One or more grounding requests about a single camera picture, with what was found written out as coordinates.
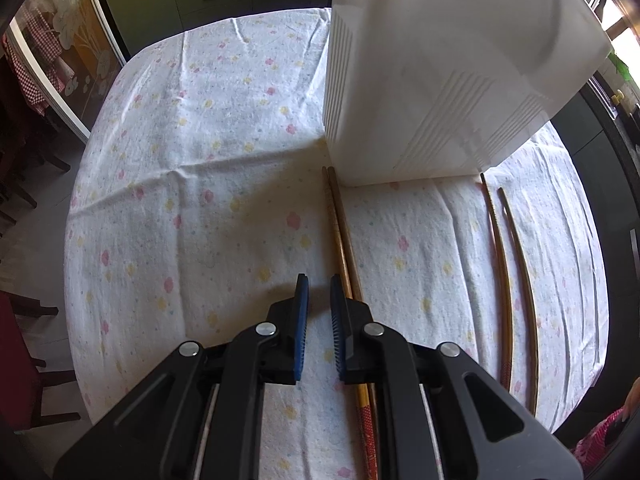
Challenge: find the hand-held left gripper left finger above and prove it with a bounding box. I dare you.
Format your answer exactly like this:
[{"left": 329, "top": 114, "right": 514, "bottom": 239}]
[{"left": 52, "top": 273, "right": 312, "bottom": 480}]

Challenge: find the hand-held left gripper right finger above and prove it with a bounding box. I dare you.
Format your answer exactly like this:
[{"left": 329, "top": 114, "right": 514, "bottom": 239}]
[{"left": 328, "top": 273, "right": 584, "bottom": 480}]

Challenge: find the wooden chopstick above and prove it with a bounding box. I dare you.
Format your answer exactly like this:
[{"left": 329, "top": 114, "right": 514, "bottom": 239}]
[
  {"left": 327, "top": 167, "right": 381, "bottom": 480},
  {"left": 322, "top": 166, "right": 373, "bottom": 480},
  {"left": 497, "top": 187, "right": 541, "bottom": 418}
]

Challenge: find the dark patterned chopstick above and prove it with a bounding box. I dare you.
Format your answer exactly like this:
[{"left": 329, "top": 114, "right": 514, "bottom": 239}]
[{"left": 479, "top": 172, "right": 514, "bottom": 393}]

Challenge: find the white plastic utensil holder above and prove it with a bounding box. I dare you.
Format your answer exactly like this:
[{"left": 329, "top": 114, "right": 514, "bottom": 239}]
[{"left": 322, "top": 0, "right": 614, "bottom": 187}]

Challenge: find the person's right forearm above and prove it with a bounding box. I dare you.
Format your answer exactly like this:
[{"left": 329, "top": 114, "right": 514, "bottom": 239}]
[{"left": 620, "top": 377, "right": 640, "bottom": 423}]

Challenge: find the white floral tablecloth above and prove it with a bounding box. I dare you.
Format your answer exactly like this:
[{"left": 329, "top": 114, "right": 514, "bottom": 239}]
[{"left": 63, "top": 7, "right": 609, "bottom": 480}]

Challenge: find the person's pink checkered apron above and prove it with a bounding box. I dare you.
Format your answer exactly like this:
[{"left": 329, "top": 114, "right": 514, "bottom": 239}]
[{"left": 572, "top": 407, "right": 640, "bottom": 468}]

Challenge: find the dark red chair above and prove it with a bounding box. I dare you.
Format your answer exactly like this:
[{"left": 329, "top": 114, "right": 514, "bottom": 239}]
[{"left": 0, "top": 287, "right": 83, "bottom": 433}]

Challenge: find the dark wooden chair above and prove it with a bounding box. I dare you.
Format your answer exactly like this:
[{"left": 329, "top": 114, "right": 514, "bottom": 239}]
[{"left": 0, "top": 52, "right": 71, "bottom": 226}]

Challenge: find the sliding glass door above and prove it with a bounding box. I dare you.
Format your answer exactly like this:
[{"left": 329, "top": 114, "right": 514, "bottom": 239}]
[{"left": 2, "top": 0, "right": 126, "bottom": 146}]

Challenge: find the red checkered hanging apron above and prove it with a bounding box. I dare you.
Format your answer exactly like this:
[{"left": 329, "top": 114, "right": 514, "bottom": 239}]
[{"left": 2, "top": 7, "right": 66, "bottom": 116}]

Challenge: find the green plastic basin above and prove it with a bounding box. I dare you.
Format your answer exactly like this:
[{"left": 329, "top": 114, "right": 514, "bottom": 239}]
[{"left": 607, "top": 52, "right": 633, "bottom": 81}]

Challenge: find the kitchen window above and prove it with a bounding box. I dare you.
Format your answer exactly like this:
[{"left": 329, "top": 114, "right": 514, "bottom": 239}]
[{"left": 597, "top": 0, "right": 640, "bottom": 61}]

